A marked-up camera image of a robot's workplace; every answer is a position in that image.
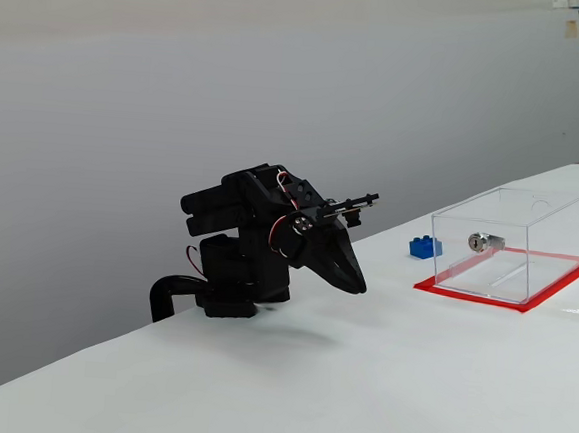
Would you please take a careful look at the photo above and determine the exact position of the red white wrist servo cable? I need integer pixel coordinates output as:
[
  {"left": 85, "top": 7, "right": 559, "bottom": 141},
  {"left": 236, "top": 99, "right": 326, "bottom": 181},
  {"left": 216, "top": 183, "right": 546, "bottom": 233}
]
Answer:
[{"left": 264, "top": 213, "right": 299, "bottom": 260}]

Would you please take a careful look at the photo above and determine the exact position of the red tape frame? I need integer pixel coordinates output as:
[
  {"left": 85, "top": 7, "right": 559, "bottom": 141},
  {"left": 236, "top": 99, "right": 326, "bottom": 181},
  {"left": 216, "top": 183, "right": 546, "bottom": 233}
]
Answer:
[{"left": 411, "top": 239, "right": 579, "bottom": 320}]

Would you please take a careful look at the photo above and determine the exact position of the silver cylinder lock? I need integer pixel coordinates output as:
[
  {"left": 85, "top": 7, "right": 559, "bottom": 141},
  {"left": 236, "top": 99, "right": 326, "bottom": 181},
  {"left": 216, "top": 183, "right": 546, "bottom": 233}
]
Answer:
[{"left": 466, "top": 231, "right": 508, "bottom": 256}]

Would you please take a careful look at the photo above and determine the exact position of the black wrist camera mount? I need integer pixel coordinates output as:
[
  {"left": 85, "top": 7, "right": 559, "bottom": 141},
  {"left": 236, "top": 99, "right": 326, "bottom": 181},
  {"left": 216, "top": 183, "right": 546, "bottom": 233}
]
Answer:
[{"left": 316, "top": 188, "right": 382, "bottom": 230}]

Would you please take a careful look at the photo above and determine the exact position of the blue lego brick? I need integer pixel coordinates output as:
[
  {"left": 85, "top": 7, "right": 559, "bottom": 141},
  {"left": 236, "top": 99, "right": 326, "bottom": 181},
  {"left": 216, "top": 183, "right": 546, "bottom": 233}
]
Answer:
[{"left": 408, "top": 234, "right": 445, "bottom": 263}]

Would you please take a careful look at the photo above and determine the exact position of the black table clamp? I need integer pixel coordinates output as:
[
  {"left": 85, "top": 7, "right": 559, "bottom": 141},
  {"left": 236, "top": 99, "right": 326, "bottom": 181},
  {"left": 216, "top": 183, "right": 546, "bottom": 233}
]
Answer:
[{"left": 147, "top": 271, "right": 211, "bottom": 327}]

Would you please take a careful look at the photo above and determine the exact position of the transparent plastic box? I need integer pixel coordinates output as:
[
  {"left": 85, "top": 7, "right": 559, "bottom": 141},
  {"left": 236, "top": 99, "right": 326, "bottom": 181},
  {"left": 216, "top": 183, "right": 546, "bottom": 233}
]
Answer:
[{"left": 424, "top": 181, "right": 579, "bottom": 309}]

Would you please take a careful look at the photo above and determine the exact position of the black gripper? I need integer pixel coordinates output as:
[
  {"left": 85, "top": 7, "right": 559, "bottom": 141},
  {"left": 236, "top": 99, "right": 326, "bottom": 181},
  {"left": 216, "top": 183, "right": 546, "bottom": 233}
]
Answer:
[{"left": 294, "top": 207, "right": 374, "bottom": 298}]

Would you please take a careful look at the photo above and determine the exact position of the red base servo cable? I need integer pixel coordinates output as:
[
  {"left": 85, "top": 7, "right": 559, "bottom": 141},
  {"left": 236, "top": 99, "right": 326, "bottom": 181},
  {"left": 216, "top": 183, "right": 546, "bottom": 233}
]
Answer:
[{"left": 184, "top": 245, "right": 207, "bottom": 277}]

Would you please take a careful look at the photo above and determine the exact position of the red white forearm servo cable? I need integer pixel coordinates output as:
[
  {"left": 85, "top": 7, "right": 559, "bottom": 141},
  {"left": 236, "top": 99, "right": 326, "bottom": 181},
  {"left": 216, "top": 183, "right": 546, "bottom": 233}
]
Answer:
[{"left": 273, "top": 170, "right": 295, "bottom": 199}]

